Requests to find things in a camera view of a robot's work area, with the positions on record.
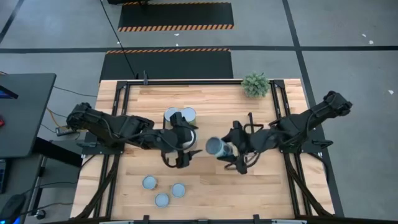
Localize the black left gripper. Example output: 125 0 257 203
158 111 203 169

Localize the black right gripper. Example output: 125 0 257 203
216 121 265 175

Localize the silver tin can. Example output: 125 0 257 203
142 175 158 191
185 129 198 149
164 107 180 129
170 182 187 199
180 107 198 127
154 192 171 208

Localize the blue label tin can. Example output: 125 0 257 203
205 136 234 159

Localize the green artificial potted plant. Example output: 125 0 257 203
241 70 271 99

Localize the black hazard striped floor mat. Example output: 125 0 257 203
99 48 234 80
117 1 234 32

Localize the black power adapter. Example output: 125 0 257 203
56 127 77 137

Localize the black desk foot bar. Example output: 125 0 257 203
32 136 84 168

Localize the black desk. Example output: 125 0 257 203
0 73 57 159

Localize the monitor with blue screen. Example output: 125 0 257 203
0 85 19 100

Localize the dark keyboard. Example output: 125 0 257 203
0 158 7 194

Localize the black metal table frame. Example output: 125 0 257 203
70 79 336 224

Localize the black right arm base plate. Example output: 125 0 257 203
276 129 324 154

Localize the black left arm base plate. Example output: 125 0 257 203
81 132 125 156

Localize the black floor cable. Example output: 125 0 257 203
99 0 139 79

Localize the grey floor cable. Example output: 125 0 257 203
52 85 98 98

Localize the yellow cable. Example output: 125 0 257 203
46 108 70 131

